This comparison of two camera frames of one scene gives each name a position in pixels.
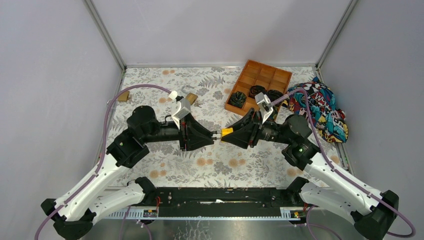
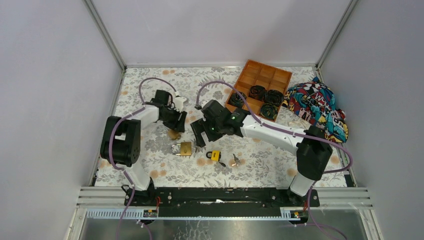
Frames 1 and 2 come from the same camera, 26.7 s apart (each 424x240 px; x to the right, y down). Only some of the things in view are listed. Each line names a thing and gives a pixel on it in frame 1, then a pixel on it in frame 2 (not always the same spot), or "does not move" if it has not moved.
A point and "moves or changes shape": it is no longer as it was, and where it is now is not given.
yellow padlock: [226, 131] moves or changes shape
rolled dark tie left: [237, 99] does not move
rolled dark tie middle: [255, 89] does not move
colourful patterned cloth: [330, 122] does not move
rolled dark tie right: [273, 94] does not move
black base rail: [226, 201] does not move
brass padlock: [190, 97] to [185, 149]
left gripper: [184, 134] to [178, 122]
